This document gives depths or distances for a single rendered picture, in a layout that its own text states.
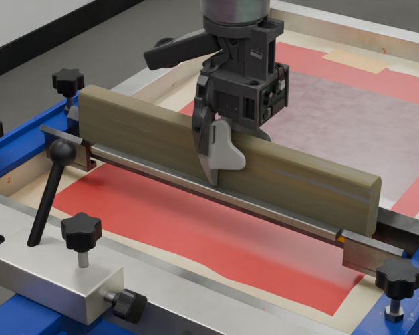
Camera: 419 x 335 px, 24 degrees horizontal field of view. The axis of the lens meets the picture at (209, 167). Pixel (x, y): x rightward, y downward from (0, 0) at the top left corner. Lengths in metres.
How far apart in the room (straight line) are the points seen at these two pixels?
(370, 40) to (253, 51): 0.64
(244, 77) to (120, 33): 3.10
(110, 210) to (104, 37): 2.91
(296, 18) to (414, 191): 0.53
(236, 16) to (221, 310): 0.31
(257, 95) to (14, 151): 0.38
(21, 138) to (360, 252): 0.49
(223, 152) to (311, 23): 0.64
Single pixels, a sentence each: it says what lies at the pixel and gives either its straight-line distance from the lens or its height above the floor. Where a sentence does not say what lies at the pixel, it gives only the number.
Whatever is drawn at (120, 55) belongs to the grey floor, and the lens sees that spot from 3.95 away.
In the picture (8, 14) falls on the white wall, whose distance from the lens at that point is 3.83.
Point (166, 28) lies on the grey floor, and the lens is 4.19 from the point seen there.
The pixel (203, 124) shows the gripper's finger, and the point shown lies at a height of 1.12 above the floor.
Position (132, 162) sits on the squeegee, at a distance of 1.20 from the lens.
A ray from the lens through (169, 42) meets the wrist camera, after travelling 1.12.
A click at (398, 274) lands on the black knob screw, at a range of 0.96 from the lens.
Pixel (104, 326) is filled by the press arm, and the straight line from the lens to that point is 1.11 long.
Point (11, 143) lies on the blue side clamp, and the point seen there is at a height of 1.00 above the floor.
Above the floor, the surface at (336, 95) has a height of 0.96.
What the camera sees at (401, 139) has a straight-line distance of 1.41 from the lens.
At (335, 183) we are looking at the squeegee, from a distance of 1.07.
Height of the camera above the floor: 1.64
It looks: 31 degrees down
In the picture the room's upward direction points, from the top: straight up
